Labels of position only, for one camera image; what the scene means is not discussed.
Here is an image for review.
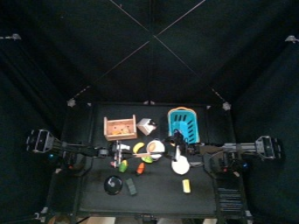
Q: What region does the white spoon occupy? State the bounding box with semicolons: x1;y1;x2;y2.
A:
171;144;192;176

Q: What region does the yellow toy banana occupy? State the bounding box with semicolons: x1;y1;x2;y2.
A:
132;141;145;154

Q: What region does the green yellow toy corn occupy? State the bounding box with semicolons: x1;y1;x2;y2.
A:
117;159;129;173

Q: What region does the white round bowl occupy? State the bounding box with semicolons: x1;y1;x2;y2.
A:
145;138;165;160

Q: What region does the blue plastic basket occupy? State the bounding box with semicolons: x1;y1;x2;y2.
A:
167;106;201;144

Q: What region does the orange toy carrot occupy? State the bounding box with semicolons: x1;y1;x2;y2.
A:
135;162;145;175

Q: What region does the wooden toy crate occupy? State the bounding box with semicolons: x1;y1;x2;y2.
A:
103;114;139;142

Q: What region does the white cube box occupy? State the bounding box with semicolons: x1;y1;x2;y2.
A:
135;117;157;137

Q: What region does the black round lid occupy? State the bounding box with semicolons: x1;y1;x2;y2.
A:
103;175;124;196

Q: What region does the yellow rectangular block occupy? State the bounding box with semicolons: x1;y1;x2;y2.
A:
181;178;192;194

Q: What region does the black ribbed panel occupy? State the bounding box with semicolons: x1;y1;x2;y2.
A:
216;186;247;219

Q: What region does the thin diagonal brace wire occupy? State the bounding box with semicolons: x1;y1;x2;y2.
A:
71;0;207;100
107;0;228;103

